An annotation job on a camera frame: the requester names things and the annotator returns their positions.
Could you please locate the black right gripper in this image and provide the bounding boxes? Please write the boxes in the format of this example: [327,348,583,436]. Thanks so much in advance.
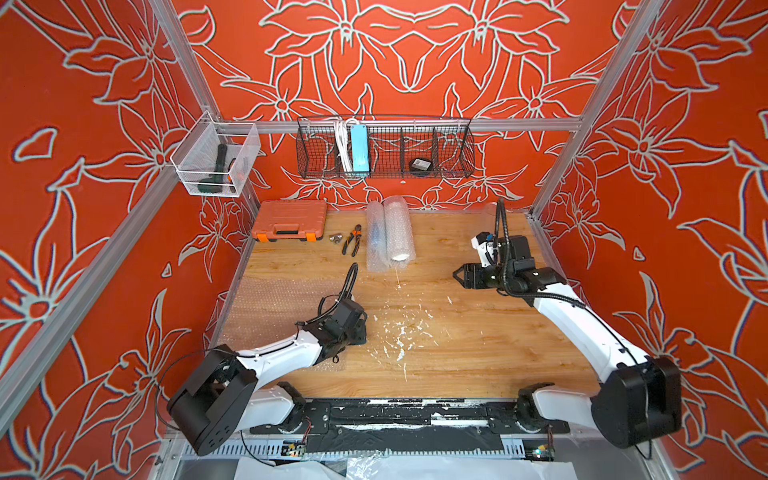
[450,262,514,292]

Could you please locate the bubble wrap sheet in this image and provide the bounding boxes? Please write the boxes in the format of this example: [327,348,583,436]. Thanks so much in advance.
[215,277,344,350]

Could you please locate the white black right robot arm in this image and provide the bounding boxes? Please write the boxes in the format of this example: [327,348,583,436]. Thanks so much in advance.
[453,232,683,449]

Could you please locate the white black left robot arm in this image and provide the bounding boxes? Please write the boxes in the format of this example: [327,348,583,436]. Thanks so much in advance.
[167,298,367,456]

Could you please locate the bubble wrap roll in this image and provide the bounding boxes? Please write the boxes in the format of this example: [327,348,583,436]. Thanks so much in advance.
[383,196,416,265]

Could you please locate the orange black pliers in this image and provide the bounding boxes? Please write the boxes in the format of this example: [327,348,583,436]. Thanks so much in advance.
[342,224,362,257]

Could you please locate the orange plastic tool case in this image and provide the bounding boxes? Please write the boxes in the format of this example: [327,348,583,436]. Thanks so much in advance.
[251,200,328,243]

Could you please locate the light blue box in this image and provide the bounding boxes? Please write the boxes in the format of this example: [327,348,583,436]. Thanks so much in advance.
[350,124,370,174]

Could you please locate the dark green screwdriver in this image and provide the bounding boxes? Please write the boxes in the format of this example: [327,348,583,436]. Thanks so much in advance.
[197,143,228,194]

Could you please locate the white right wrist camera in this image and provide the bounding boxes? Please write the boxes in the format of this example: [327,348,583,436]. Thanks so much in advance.
[471,232,498,267]

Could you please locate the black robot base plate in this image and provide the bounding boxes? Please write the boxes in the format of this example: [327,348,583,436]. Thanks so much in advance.
[249,398,571,436]

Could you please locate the black wire wall basket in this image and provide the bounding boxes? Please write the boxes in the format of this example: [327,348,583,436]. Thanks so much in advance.
[296,114,476,180]

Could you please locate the white coiled cable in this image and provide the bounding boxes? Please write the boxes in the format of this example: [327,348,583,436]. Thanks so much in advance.
[333,119,355,174]

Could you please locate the clear acrylic wall box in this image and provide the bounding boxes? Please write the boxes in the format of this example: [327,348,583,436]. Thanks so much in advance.
[171,111,261,198]

